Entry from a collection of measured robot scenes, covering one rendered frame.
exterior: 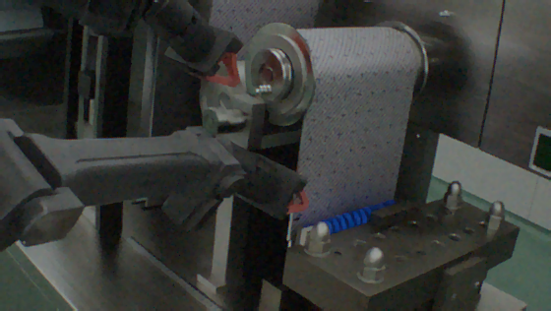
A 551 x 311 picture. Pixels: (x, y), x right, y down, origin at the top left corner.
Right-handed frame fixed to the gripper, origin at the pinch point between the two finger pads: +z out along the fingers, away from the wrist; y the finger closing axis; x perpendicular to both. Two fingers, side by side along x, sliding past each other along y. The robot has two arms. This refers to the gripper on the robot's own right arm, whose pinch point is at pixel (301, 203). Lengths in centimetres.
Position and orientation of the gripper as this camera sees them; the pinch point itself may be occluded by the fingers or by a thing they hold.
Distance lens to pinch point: 111.2
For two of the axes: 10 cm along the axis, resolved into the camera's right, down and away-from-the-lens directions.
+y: 6.6, 3.3, -6.8
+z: 5.8, 3.5, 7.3
